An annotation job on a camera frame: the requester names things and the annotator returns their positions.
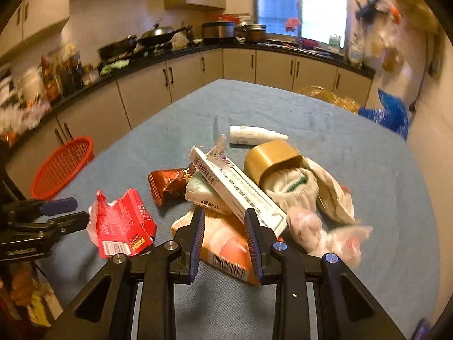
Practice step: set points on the green white tissue packet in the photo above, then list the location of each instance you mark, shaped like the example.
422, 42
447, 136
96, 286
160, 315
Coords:
200, 193

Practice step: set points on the orange plastic mesh basket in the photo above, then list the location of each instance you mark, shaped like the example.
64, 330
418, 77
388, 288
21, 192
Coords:
61, 167

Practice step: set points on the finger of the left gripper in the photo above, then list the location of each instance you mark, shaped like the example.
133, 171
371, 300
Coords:
58, 206

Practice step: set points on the black rice cooker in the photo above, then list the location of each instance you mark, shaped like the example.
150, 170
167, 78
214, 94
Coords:
218, 31

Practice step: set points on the upper wall cabinet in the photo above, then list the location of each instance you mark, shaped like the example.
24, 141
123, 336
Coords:
31, 21

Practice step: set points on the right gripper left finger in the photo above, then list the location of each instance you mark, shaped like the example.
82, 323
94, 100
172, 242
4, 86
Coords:
135, 291

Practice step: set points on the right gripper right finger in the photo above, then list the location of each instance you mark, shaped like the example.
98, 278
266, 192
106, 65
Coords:
345, 308

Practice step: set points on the straw hat on wall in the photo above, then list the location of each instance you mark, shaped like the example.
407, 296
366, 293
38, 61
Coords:
419, 15

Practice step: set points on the red torn snack wrapper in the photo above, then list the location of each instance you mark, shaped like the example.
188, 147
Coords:
121, 226

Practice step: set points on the yellow plastic bag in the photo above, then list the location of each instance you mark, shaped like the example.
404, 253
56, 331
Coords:
322, 94

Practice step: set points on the blue plastic bag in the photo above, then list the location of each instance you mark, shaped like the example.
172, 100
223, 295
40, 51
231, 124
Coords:
392, 115

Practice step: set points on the green cloth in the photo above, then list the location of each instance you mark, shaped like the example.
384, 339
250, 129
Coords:
114, 66

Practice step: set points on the white red plastic bag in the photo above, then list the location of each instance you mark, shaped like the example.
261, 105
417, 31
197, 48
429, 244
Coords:
335, 202

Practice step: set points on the brown shiny snack wrapper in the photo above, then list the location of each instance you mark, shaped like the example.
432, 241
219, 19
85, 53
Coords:
168, 185

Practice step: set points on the lower kitchen cabinets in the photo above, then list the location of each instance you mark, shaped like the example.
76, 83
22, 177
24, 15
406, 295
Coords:
177, 85

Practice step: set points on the black wok with lid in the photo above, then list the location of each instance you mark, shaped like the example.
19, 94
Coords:
160, 35

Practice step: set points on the blue table cloth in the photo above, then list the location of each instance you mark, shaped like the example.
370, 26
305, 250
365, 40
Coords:
371, 167

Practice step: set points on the white knit glove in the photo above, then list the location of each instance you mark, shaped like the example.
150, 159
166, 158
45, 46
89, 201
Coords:
294, 187

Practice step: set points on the orange cardboard box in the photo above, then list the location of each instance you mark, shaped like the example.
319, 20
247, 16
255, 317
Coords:
225, 246

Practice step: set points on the crumpled clear plastic bags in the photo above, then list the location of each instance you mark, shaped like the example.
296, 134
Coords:
16, 120

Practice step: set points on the black countertop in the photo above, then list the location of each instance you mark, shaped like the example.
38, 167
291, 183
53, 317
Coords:
159, 60

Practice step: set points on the white small bottle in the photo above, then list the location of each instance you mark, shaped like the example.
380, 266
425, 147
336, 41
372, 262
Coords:
253, 136

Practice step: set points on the long white toothpaste box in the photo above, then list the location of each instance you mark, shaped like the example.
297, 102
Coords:
235, 188

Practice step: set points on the kitchen window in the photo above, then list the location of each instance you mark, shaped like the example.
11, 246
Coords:
324, 21

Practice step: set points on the dark cooking pot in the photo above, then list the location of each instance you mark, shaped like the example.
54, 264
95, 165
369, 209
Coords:
252, 33

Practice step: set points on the black frying pan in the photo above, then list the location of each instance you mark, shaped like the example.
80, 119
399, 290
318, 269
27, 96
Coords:
118, 48

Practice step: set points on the brown packing tape roll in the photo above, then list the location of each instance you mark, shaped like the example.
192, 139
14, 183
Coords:
267, 158

